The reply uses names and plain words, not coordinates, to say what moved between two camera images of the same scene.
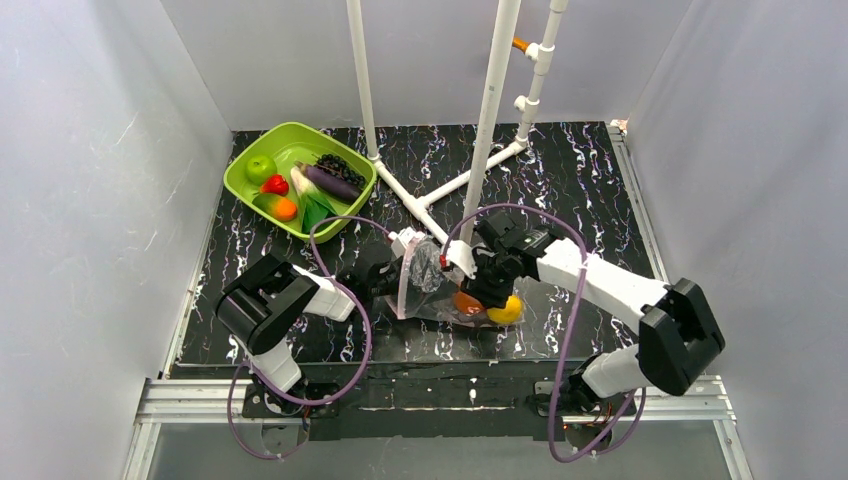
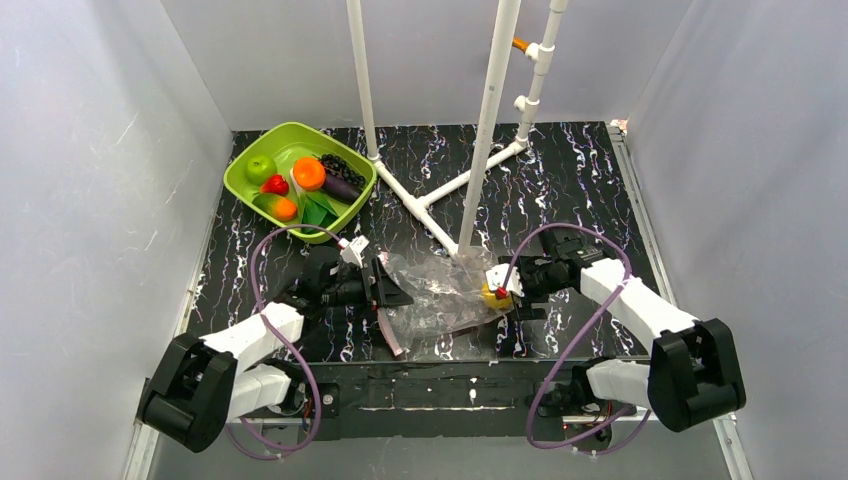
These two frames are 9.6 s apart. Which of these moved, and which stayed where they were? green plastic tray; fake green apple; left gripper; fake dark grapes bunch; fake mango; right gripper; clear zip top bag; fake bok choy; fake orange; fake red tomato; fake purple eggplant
Moved: clear zip top bag; fake orange; left gripper; right gripper
Stayed: fake mango; green plastic tray; fake bok choy; fake dark grapes bunch; fake red tomato; fake green apple; fake purple eggplant
